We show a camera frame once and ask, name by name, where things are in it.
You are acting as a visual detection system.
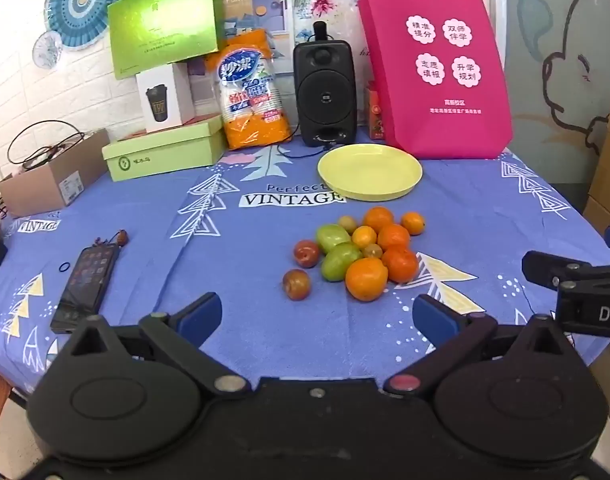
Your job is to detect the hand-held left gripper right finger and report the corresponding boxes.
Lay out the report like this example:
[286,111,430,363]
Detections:
[382,294,583,394]

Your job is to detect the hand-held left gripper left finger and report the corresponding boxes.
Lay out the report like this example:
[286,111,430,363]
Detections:
[60,292,249,394]

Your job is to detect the small orange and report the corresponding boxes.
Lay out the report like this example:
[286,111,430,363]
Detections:
[352,226,378,249]
[401,212,426,236]

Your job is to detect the red plum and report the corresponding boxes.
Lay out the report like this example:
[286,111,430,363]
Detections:
[292,240,321,268]
[283,269,312,302]

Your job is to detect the green mango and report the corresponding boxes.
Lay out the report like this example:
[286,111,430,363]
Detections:
[321,242,363,282]
[316,224,352,254]

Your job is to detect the yellow plastic plate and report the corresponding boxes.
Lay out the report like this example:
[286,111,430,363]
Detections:
[317,143,424,203]

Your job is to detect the brown bead phone charm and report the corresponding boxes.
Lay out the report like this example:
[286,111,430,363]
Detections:
[96,230,131,251]

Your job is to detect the black smartphone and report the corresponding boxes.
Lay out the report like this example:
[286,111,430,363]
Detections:
[50,245,121,335]

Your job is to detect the blue printed tablecloth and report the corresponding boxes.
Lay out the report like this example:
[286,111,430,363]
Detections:
[0,142,610,396]

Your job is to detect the light green flat box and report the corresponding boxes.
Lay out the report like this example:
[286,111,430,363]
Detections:
[102,114,227,182]

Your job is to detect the orange paper cup packet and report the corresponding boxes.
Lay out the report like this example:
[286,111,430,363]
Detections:
[216,29,292,151]

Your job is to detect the red-orange carton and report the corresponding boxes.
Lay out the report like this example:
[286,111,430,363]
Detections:
[363,81,387,142]

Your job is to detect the brown cardboard box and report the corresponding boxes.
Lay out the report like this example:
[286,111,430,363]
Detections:
[0,128,111,218]

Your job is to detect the pink tote bag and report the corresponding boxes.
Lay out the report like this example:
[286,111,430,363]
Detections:
[357,0,514,160]

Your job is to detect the white cup box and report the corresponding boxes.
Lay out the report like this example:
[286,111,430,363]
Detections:
[135,62,195,134]

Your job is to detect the black speaker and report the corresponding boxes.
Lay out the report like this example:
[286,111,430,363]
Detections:
[292,40,358,147]

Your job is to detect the large green gift box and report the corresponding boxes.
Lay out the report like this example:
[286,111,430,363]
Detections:
[108,0,225,80]

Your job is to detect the small blue paper fan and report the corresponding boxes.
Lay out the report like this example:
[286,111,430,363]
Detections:
[32,31,63,68]

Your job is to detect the large blue paper fan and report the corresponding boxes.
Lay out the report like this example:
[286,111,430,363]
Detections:
[44,0,131,52]

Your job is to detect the black speaker cable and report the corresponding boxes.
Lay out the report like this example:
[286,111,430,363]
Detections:
[276,122,338,159]

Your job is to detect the black tangled cables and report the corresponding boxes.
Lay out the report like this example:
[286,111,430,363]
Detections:
[8,121,86,171]

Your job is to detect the floral wall poster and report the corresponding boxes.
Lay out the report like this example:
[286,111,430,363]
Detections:
[290,0,366,53]

